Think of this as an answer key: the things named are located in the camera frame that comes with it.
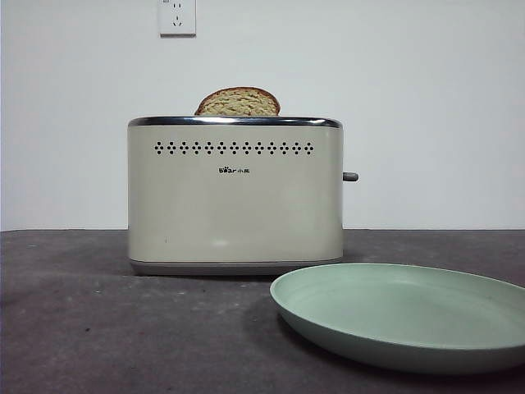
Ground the large toasted bread slice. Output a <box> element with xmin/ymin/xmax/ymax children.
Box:
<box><xmin>194</xmin><ymin>86</ymin><xmax>282</xmax><ymax>117</ymax></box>

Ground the pale green round plate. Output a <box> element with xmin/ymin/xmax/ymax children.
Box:
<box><xmin>269</xmin><ymin>262</ymin><xmax>525</xmax><ymax>377</ymax></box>

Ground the white wall power socket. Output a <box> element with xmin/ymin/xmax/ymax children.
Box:
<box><xmin>158</xmin><ymin>0</ymin><xmax>197</xmax><ymax>39</ymax></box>

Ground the cream two-slot toaster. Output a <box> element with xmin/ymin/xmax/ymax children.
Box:
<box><xmin>126</xmin><ymin>115</ymin><xmax>345</xmax><ymax>277</ymax></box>

